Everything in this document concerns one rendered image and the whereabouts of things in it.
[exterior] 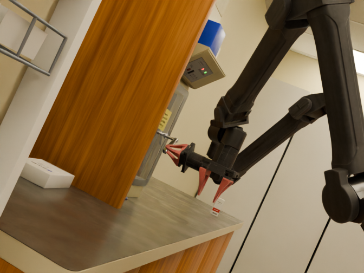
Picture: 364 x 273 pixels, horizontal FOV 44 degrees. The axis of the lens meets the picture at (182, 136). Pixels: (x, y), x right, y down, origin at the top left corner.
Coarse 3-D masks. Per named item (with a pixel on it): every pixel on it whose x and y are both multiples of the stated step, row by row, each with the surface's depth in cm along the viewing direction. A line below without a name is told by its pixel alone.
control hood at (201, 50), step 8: (200, 48) 144; (208, 48) 143; (192, 56) 144; (200, 56) 146; (208, 56) 148; (208, 64) 155; (216, 64) 158; (216, 72) 165; (224, 72) 169; (184, 80) 164; (200, 80) 168; (208, 80) 170; (216, 80) 174; (192, 88) 176
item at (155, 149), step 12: (180, 84) 163; (180, 96) 168; (168, 108) 162; (180, 108) 173; (168, 120) 167; (156, 132) 161; (168, 132) 172; (156, 144) 165; (156, 156) 171; (144, 168) 165; (144, 180) 170
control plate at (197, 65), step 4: (196, 60) 147; (200, 60) 149; (188, 64) 149; (192, 64) 150; (196, 64) 151; (200, 64) 152; (204, 64) 154; (192, 68) 153; (196, 68) 154; (200, 68) 156; (204, 68) 157; (208, 68) 158; (184, 72) 154; (196, 72) 158; (200, 72) 159; (208, 72) 162; (212, 72) 163; (188, 76) 159; (192, 76) 161; (196, 76) 162; (200, 76) 163; (204, 76) 165; (192, 80) 164; (196, 80) 166
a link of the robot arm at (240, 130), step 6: (234, 126) 124; (222, 132) 124; (228, 132) 120; (234, 132) 119; (240, 132) 119; (222, 138) 122; (228, 138) 120; (234, 138) 119; (240, 138) 120; (228, 144) 119; (234, 144) 119; (240, 144) 120
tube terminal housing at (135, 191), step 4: (216, 8) 168; (212, 12) 166; (216, 12) 170; (212, 16) 168; (216, 16) 171; (220, 16) 176; (212, 20) 169; (216, 20) 173; (180, 80) 165; (184, 84) 170; (188, 88) 176; (132, 188) 166; (136, 188) 170; (140, 188) 173; (128, 192) 164; (132, 192) 167; (136, 192) 171; (140, 192) 175; (128, 196) 165; (132, 196) 169; (136, 196) 173
